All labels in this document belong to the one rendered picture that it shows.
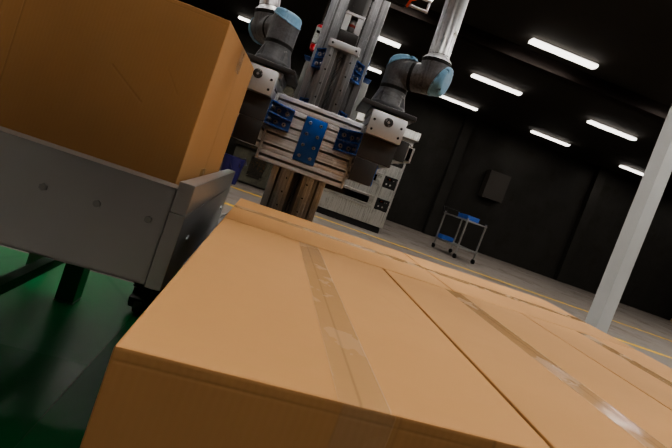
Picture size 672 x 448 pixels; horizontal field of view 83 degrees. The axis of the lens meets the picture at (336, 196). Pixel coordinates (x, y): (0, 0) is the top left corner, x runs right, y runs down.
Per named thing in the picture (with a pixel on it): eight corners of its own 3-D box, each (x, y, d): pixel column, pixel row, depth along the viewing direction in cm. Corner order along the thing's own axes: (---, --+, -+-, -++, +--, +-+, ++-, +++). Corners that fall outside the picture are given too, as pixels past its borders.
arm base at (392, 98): (365, 107, 164) (373, 85, 164) (398, 120, 165) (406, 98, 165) (371, 101, 149) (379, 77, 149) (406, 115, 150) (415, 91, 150)
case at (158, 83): (-128, 98, 76) (-69, -99, 74) (20, 121, 115) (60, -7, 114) (170, 198, 82) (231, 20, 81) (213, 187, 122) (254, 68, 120)
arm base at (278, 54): (255, 66, 160) (263, 43, 160) (289, 79, 161) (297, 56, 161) (249, 55, 145) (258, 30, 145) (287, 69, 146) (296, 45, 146)
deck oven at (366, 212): (305, 209, 673) (343, 104, 664) (307, 204, 785) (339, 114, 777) (383, 237, 682) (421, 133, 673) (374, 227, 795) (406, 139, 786)
